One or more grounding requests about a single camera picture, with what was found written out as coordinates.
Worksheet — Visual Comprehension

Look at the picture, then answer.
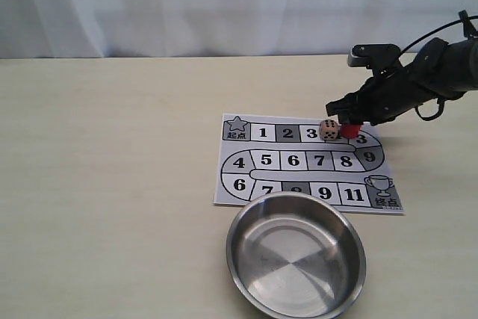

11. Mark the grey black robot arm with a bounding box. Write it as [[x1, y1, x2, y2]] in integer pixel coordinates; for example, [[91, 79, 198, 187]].
[[326, 37, 477, 126]]

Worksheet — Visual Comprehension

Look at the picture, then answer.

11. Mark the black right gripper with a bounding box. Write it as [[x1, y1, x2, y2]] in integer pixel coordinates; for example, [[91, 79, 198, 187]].
[[325, 37, 465, 126]]

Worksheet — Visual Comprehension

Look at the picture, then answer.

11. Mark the red cylinder game piece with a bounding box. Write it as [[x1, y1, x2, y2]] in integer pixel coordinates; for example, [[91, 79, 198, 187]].
[[340, 123, 363, 139]]

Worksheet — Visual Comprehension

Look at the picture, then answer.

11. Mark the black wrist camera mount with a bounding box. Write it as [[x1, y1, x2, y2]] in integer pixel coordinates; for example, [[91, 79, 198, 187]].
[[347, 43, 402, 75]]

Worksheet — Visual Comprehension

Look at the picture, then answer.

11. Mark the black camera cable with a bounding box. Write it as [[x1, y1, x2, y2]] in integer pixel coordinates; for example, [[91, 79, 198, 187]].
[[397, 10, 478, 58]]

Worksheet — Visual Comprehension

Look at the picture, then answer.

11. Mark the printed paper game board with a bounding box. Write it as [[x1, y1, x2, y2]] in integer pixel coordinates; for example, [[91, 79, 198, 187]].
[[213, 114, 404, 214]]

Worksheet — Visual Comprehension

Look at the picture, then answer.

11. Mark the white backdrop curtain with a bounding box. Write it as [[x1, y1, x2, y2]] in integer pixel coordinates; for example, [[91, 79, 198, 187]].
[[1, 0, 477, 58]]

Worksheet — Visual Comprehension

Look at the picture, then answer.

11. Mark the wooden die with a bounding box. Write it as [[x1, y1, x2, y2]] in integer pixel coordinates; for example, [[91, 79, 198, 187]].
[[319, 119, 340, 141]]

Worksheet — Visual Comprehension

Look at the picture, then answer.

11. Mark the stainless steel bowl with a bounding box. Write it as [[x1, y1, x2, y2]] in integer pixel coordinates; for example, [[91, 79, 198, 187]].
[[226, 191, 367, 318]]

